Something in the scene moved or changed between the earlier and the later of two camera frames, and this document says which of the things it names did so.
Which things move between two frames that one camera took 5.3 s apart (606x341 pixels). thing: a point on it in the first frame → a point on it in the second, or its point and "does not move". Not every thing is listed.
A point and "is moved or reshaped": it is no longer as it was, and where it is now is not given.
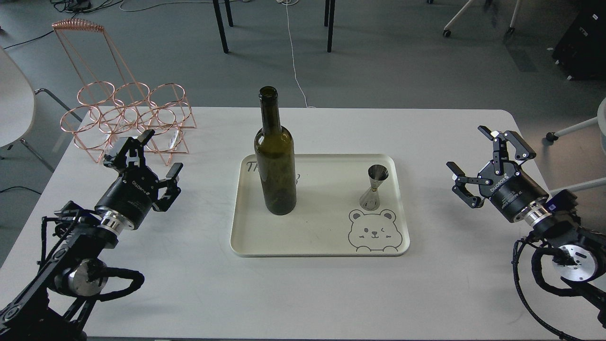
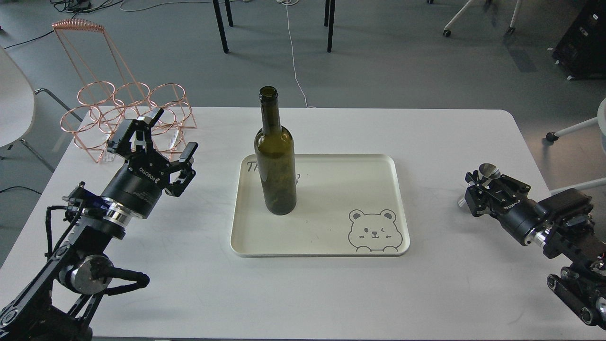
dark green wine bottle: [275, 151] does not move
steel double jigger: [370, 201] is moved or reshaped
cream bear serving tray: [328, 220] does not move
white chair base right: [600, 120] does not move
